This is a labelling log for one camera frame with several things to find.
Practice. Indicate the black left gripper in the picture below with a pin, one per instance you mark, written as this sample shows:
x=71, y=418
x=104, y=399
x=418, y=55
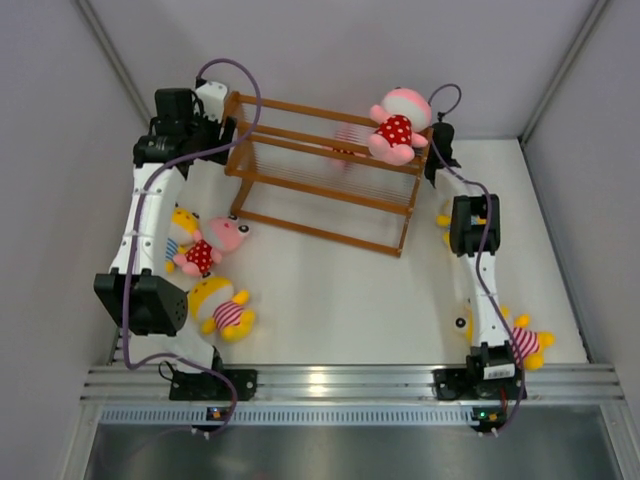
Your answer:
x=213, y=127

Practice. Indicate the yellow pink-striped toy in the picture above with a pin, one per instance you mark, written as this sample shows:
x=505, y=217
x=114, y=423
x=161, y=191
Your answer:
x=217, y=307
x=531, y=344

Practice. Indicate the yellow pink-striped toy right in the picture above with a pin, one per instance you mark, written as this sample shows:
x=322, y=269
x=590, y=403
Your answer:
x=531, y=344

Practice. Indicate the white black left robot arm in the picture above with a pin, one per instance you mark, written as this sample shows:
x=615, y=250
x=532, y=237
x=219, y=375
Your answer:
x=150, y=310

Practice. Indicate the pink red-dotted toy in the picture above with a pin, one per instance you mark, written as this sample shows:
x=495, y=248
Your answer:
x=219, y=237
x=352, y=134
x=401, y=117

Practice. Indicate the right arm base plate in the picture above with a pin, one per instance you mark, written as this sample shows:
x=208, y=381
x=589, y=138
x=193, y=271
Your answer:
x=453, y=384

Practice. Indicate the brown wooden shelf rack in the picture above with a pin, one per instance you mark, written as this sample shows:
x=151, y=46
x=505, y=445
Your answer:
x=289, y=180

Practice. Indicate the yellow blue-striped toy left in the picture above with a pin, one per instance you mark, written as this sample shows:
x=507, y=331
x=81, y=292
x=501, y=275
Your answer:
x=183, y=232

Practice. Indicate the aluminium front rail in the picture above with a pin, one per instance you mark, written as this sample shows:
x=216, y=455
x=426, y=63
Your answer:
x=554, y=384

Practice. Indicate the yellow blue-striped toy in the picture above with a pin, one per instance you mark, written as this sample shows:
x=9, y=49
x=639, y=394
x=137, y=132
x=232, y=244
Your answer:
x=183, y=232
x=443, y=221

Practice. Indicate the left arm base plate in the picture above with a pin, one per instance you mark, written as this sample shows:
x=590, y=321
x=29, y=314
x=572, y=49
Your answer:
x=205, y=387

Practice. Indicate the yellow pink-striped toy left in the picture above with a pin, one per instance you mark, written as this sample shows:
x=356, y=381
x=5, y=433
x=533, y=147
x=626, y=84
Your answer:
x=217, y=307

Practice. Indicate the yellow blue-striped toy right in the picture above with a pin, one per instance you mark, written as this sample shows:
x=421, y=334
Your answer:
x=443, y=221

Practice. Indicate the perforated grey cable duct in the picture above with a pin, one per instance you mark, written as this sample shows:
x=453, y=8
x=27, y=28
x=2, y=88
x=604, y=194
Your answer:
x=263, y=415

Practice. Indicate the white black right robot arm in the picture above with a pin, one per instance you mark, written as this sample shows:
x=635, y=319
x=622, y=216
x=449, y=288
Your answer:
x=491, y=370

